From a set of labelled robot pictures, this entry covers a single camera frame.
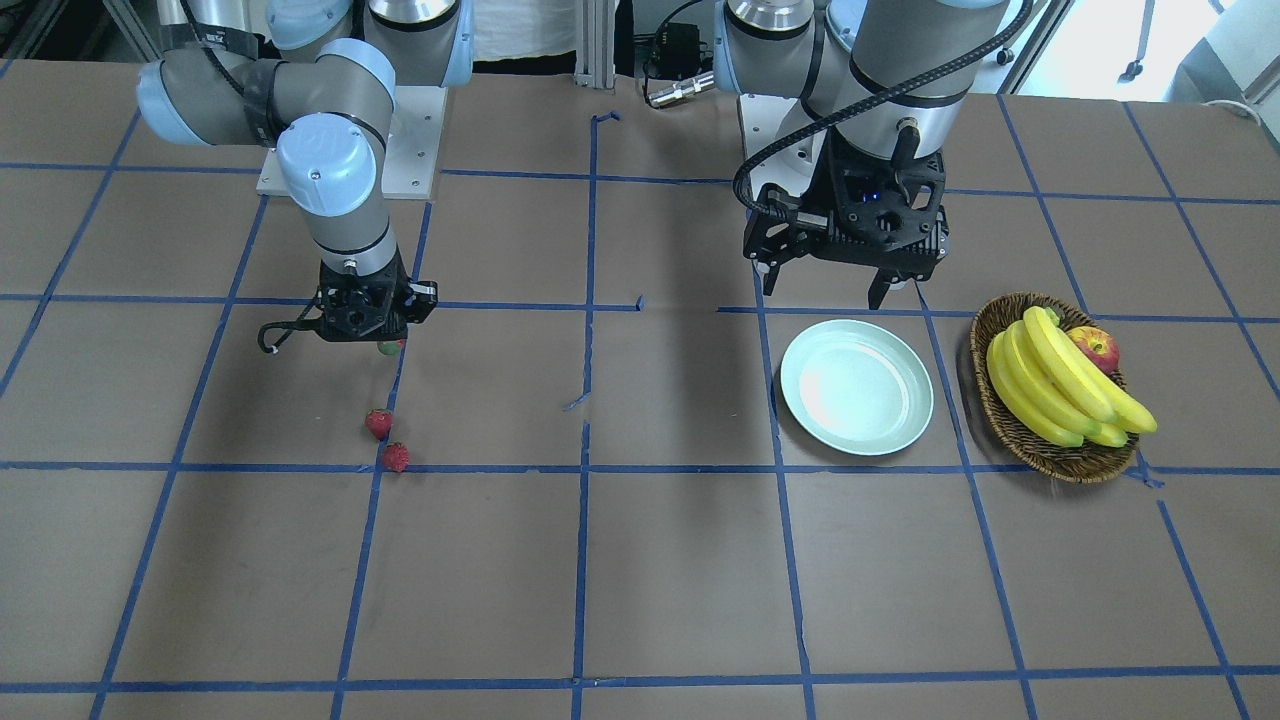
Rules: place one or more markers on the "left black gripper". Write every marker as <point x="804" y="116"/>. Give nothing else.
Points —
<point x="829" y="176"/>

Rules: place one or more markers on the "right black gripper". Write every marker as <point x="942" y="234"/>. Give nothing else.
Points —
<point x="398" y="290"/>

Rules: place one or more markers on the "red strawberry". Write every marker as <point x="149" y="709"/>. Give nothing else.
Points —
<point x="391" y="348"/>
<point x="379" y="422"/>
<point x="395" y="457"/>

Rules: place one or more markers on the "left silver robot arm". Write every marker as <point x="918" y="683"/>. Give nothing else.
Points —
<point x="889" y="64"/>

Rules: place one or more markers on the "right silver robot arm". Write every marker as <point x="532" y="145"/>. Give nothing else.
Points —
<point x="215" y="85"/>

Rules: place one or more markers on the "light green plate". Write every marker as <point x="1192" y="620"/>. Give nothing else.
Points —
<point x="856" y="387"/>

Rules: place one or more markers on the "yellow banana bunch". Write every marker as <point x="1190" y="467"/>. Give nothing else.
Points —
<point x="1054" y="390"/>

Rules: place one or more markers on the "black power adapter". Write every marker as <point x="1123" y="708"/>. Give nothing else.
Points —
<point x="676" y="52"/>

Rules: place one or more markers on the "red apple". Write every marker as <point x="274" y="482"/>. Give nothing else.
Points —
<point x="1098" y="346"/>

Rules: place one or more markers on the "woven wicker basket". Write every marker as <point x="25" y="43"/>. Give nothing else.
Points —
<point x="992" y="423"/>

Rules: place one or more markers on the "silver cable connector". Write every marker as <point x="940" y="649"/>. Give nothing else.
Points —
<point x="680" y="91"/>

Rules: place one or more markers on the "aluminium frame post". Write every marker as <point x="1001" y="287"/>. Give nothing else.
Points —
<point x="595" y="33"/>

